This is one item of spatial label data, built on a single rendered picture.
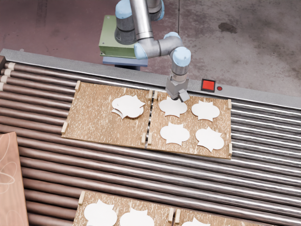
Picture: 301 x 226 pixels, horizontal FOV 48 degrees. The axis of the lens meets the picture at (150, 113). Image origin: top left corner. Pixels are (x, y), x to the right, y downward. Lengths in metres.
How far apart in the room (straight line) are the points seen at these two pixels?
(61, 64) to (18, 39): 1.62
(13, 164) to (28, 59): 0.74
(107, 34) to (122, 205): 1.04
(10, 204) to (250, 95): 1.31
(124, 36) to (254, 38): 1.96
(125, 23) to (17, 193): 1.04
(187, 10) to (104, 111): 2.29
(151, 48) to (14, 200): 0.85
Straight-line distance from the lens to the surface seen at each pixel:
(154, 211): 1.53
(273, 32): 3.85
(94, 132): 1.70
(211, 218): 1.56
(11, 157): 1.60
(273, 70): 3.47
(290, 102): 2.02
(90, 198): 1.56
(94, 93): 1.84
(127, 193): 1.58
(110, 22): 2.18
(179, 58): 1.46
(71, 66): 2.01
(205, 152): 1.68
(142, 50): 1.51
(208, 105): 1.82
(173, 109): 1.77
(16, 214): 1.49
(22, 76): 2.03
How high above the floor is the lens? 2.39
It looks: 56 degrees down
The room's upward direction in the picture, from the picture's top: 5 degrees clockwise
